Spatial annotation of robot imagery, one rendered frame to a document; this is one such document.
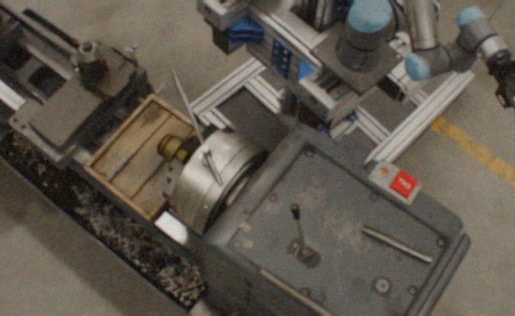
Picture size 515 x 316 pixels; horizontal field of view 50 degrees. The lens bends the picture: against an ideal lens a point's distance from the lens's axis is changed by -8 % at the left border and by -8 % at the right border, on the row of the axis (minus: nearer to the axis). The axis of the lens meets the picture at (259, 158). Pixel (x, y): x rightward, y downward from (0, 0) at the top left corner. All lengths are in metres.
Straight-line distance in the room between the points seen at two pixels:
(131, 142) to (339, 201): 0.80
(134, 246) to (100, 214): 0.18
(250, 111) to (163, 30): 0.84
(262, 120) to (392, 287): 1.52
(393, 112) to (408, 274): 1.56
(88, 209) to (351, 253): 1.15
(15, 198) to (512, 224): 2.55
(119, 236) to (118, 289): 0.60
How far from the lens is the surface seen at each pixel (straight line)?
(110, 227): 2.25
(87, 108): 2.02
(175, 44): 3.34
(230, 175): 1.56
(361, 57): 1.82
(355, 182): 1.57
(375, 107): 2.95
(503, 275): 3.06
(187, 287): 2.15
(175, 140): 1.74
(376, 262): 1.50
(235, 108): 2.85
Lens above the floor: 2.65
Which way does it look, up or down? 64 degrees down
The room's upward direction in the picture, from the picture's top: 6 degrees clockwise
